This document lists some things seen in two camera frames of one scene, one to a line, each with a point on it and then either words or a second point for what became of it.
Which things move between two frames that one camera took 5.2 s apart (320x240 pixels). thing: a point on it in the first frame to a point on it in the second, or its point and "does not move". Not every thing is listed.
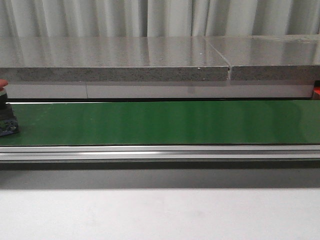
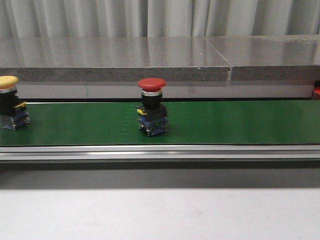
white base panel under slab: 78,90 does not move
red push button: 9,124 to 152,114
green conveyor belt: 190,122 does not move
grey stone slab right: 273,57 does not move
